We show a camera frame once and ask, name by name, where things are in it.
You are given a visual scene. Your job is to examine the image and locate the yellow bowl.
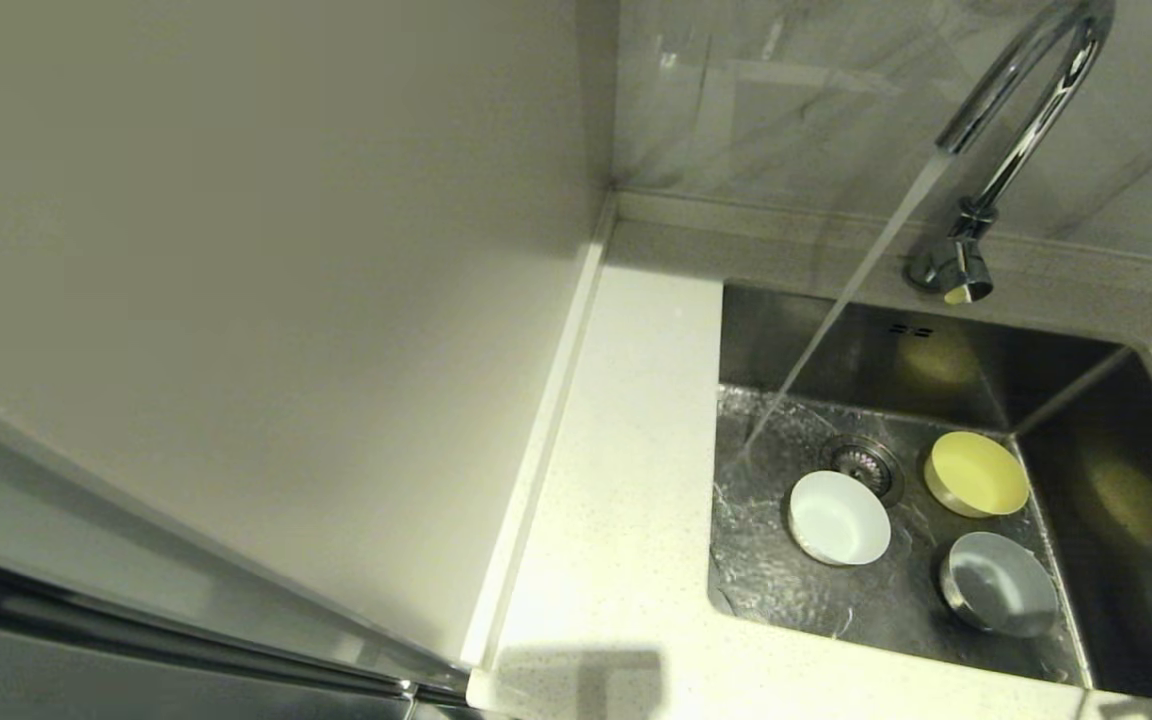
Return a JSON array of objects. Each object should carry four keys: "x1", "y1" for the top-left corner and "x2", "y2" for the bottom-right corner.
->
[{"x1": 925, "y1": 431, "x2": 1031, "y2": 519}]

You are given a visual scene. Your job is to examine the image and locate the white cabinet side panel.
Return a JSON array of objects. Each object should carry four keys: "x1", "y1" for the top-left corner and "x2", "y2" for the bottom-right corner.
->
[{"x1": 0, "y1": 0, "x2": 619, "y2": 691}]

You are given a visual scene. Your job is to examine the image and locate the stainless steel sink basin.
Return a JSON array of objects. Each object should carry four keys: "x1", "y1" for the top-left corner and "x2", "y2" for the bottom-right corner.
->
[{"x1": 706, "y1": 280, "x2": 1152, "y2": 709}]

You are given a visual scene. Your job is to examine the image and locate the round metal drain strainer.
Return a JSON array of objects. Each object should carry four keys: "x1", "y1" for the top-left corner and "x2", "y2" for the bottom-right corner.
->
[{"x1": 820, "y1": 434, "x2": 906, "y2": 506}]

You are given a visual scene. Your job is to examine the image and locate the chrome gooseneck faucet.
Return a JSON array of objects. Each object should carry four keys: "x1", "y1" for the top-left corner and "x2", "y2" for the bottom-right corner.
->
[{"x1": 904, "y1": 0, "x2": 1117, "y2": 305}]

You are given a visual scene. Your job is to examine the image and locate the white bowl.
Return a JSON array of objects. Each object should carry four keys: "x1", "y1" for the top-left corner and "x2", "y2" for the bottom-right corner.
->
[{"x1": 787, "y1": 470, "x2": 893, "y2": 568}]

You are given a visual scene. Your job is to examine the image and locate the pale blue bowl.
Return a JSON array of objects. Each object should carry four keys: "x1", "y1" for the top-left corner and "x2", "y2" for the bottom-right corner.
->
[{"x1": 940, "y1": 531, "x2": 1060, "y2": 639}]

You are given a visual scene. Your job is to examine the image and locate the stainless steel appliance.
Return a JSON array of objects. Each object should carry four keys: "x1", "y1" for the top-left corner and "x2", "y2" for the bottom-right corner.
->
[{"x1": 0, "y1": 550, "x2": 467, "y2": 720}]

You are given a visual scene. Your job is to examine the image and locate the running water stream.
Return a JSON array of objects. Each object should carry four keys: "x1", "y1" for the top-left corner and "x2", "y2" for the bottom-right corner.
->
[{"x1": 739, "y1": 150, "x2": 953, "y2": 461}]

